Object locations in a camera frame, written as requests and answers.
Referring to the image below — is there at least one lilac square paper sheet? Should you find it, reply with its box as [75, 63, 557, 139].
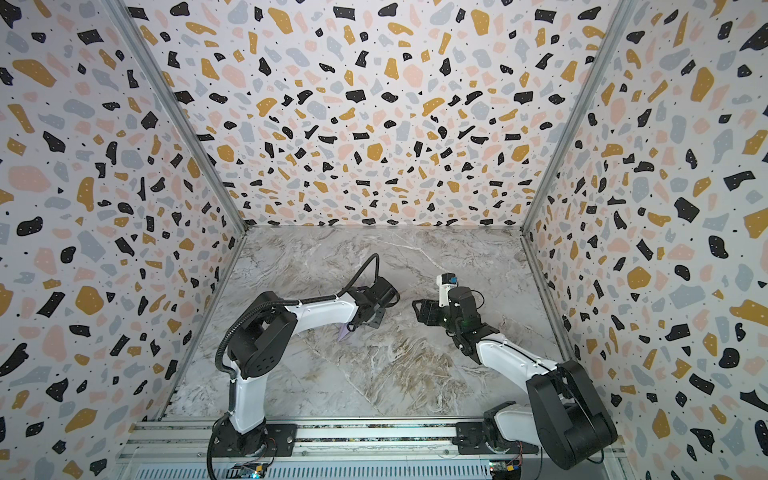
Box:
[337, 324, 350, 341]

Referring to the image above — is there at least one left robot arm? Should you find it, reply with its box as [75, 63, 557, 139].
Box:
[214, 277, 400, 435]

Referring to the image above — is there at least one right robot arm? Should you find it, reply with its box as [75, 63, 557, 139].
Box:
[412, 287, 618, 470]

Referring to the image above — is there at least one right circuit board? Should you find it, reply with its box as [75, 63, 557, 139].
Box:
[489, 459, 522, 480]

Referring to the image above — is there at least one circuit board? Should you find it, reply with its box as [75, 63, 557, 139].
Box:
[489, 459, 522, 480]
[225, 462, 269, 480]

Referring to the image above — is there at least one left circuit board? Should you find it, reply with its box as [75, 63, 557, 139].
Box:
[225, 462, 269, 480]

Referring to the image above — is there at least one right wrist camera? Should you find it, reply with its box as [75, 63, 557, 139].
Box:
[436, 272, 458, 307]

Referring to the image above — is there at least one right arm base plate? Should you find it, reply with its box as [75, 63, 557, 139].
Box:
[452, 421, 539, 456]

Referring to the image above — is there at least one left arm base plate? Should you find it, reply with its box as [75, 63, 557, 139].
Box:
[206, 419, 298, 459]

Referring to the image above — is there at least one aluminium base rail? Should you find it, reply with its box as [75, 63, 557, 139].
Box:
[114, 417, 634, 479]

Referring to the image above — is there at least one right aluminium corner post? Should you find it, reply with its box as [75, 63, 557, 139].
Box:
[521, 0, 637, 238]

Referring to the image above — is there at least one aluminium corner post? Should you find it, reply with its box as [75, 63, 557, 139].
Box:
[521, 0, 637, 238]
[103, 0, 247, 236]

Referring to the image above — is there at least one left aluminium corner post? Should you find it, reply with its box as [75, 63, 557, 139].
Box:
[103, 0, 247, 236]

